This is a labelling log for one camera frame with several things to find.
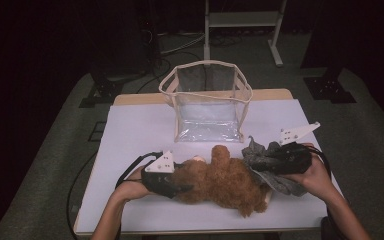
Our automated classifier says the left hand-held gripper cable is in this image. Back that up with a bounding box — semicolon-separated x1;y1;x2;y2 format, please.
114;151;164;189

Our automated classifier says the black stand base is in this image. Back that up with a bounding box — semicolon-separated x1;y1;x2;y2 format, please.
302;66;358;104
78;59;126;109

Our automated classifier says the black floor cable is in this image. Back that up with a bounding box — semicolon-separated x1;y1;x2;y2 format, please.
136;57;174;94

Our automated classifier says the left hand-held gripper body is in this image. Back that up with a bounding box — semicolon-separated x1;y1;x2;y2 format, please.
140;150;183;200

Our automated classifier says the brown teddy bear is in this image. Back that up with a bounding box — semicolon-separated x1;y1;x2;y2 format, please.
171;144;274;218

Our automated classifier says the wooden table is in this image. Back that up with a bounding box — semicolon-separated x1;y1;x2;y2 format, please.
73;88;358;236

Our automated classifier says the person's left hand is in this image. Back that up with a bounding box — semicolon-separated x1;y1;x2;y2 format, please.
113;165;155;203

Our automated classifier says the grey cloth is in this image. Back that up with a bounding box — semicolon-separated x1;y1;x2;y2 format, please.
241;135;309;198

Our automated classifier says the right hand-held gripper cable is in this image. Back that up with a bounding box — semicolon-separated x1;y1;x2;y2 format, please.
308;144;333;182

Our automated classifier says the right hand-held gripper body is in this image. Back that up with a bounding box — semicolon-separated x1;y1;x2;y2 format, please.
263;121;322;175

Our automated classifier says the long black cable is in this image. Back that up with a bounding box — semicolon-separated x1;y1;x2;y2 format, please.
67;151;98;240

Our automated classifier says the white floor cable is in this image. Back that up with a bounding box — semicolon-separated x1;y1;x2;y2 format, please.
159;32;206;56

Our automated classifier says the person's right leg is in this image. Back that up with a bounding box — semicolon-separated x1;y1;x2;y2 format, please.
319;216;345;240

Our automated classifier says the clear bag with beige trim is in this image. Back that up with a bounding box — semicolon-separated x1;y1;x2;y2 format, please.
158;59;254;144

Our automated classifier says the white table cover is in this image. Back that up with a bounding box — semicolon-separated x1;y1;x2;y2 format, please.
74;98;358;234

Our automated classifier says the white metal stand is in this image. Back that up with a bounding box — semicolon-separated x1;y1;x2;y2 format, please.
203;0;288;68

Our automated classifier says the hand-held gripper cable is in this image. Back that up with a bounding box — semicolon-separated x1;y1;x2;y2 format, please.
308;144;333;182
114;151;164;189

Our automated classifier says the person's right hand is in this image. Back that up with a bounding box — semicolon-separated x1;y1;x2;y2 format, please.
288;143;338;205

